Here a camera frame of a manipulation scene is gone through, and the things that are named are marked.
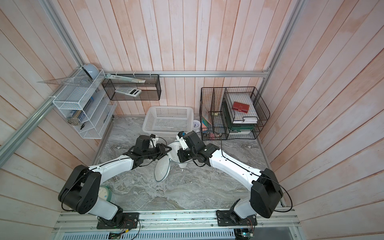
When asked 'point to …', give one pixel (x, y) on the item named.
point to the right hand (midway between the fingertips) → (177, 153)
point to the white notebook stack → (251, 120)
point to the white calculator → (132, 92)
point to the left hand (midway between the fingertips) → (170, 151)
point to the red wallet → (241, 107)
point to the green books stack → (235, 127)
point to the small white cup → (196, 126)
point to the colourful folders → (206, 121)
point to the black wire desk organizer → (236, 113)
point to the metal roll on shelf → (74, 120)
